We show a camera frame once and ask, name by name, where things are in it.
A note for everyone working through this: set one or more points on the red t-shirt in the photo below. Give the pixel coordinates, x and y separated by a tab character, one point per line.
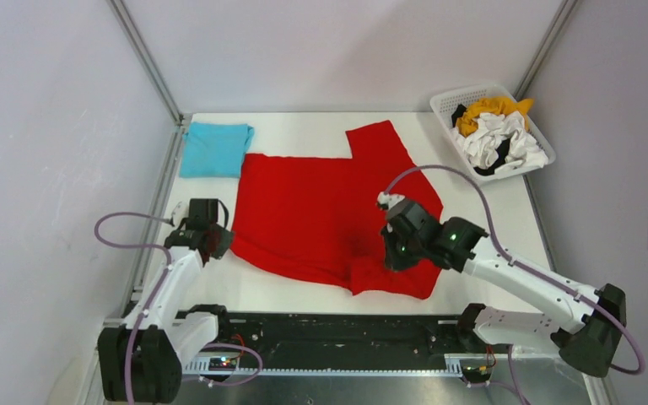
316	219

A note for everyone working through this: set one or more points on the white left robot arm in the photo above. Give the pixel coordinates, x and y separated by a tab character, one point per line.
141	359

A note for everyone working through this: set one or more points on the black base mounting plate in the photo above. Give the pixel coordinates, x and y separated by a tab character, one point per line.
326	339

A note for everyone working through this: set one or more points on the left aluminium corner post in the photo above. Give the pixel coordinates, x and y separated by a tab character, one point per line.
141	50

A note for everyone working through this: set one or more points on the right small circuit board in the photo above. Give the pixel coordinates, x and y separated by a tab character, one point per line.
477	375

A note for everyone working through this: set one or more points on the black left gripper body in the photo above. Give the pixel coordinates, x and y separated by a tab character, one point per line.
223	240

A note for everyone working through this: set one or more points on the small circuit board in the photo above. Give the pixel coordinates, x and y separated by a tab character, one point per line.
222	364
477	375

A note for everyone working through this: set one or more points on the aluminium corner post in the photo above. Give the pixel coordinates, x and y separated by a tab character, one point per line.
141	50
556	28

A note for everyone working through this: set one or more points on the left small circuit board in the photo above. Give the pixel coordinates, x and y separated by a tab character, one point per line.
222	364

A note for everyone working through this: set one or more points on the folded light blue t-shirt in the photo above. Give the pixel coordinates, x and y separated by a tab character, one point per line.
215	150

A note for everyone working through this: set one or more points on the white perforated plastic basket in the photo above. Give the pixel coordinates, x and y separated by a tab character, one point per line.
444	104

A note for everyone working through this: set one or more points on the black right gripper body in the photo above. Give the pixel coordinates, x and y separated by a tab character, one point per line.
402	253

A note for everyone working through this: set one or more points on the aluminium frame rail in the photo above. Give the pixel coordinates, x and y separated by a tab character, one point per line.
246	367

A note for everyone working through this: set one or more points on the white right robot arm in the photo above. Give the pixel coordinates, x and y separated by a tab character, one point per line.
576	321

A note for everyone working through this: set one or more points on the right aluminium corner post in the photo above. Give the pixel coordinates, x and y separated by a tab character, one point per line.
556	28

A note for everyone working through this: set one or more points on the yellow crumpled t-shirt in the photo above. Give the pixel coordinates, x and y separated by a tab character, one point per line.
501	105

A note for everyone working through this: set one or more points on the black crumpled garment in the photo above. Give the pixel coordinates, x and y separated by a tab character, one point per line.
490	153

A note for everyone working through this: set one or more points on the white crumpled t-shirt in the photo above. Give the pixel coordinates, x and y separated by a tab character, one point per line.
524	151

